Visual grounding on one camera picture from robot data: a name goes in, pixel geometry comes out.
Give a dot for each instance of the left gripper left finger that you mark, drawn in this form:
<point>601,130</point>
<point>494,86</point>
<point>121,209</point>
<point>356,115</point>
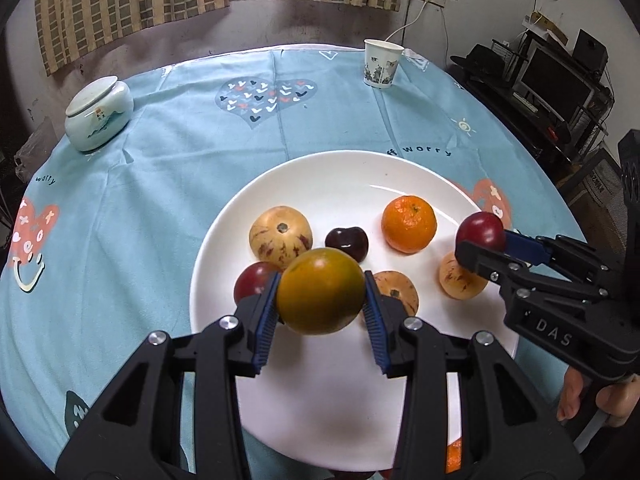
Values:
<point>132,430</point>

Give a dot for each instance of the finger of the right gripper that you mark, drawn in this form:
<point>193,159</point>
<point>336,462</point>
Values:
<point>496,267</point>
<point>560,253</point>

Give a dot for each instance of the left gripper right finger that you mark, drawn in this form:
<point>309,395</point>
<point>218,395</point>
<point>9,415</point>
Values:
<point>508,430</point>

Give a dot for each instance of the red plum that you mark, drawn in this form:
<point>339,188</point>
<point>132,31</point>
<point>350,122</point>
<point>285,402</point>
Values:
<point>484,229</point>

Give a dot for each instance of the tan apple-shaped fruit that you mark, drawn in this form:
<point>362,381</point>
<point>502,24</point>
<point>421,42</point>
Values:
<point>456,281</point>

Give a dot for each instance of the large orange mandarin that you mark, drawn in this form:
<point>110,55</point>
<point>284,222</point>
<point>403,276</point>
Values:
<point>454,456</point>

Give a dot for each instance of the small orange mandarin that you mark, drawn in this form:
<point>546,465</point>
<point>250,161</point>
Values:
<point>408,224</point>

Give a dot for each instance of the striped pepino melon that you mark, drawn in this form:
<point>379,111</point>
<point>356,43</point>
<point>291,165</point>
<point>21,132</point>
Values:
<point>396,285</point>
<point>279,235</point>

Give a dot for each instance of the yellow-green tomato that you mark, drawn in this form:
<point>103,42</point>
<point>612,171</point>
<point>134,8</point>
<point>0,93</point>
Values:
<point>321,292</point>

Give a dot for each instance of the dark red-brown tomato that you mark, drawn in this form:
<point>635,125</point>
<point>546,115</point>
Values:
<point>253,280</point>

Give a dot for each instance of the person right hand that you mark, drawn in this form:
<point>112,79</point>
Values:
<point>618,400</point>

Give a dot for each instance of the black desk shelf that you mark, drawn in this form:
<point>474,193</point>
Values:
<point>490,73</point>

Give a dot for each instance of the computer monitor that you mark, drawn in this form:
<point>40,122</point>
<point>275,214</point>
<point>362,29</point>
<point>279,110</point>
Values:
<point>562,91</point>

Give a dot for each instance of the white oval plate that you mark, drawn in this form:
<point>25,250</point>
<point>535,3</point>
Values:
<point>322,399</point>

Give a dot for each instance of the blue patterned tablecloth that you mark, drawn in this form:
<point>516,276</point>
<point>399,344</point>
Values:
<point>105,243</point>

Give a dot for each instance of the printed paper cup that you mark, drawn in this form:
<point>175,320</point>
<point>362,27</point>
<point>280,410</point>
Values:
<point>381,60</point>

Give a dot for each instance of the celadon lidded jar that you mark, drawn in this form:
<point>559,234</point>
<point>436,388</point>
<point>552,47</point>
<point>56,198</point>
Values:
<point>97,113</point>

